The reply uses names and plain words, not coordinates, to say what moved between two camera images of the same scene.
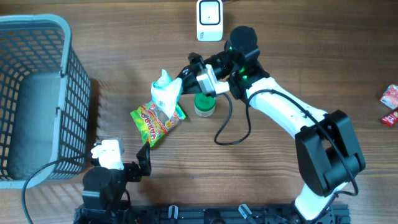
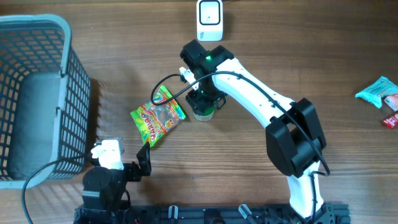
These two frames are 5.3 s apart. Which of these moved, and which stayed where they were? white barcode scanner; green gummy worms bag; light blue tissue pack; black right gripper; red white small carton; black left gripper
Moved: black right gripper; light blue tissue pack
Stayed: green gummy worms bag; black left gripper; red white small carton; white barcode scanner
